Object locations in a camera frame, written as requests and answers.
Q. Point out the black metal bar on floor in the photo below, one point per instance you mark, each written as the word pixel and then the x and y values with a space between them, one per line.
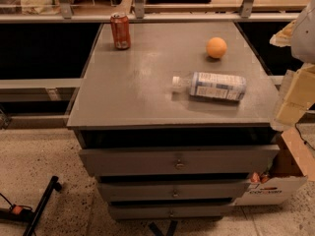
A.
pixel 53 185

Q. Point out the orange soda can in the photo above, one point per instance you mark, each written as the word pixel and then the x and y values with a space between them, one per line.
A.
pixel 120 31

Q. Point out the clear bottle with blue label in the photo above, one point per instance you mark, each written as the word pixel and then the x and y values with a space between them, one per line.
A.
pixel 211 85

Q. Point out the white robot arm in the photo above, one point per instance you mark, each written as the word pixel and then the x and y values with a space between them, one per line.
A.
pixel 302 48

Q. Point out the orange ball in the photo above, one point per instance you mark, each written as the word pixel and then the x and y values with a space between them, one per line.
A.
pixel 216 47

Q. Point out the grey drawer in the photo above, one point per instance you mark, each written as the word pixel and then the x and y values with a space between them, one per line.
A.
pixel 168 211
pixel 173 190
pixel 135 161

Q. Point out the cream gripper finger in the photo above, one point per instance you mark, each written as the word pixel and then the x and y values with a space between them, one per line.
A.
pixel 283 37
pixel 299 97

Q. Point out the white cardboard box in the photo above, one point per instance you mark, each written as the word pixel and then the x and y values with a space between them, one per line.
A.
pixel 291 169

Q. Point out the top grey drawer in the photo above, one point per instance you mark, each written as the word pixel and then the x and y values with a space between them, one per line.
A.
pixel 135 161

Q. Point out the middle grey drawer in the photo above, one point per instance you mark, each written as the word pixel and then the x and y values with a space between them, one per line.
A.
pixel 173 190

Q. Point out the bottom grey drawer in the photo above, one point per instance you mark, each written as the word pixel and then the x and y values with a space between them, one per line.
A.
pixel 168 211

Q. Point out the grey metal shelf rail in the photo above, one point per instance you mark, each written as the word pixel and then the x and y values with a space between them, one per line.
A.
pixel 148 18

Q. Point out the grey drawer cabinet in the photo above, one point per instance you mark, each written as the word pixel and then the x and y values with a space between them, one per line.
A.
pixel 126 99

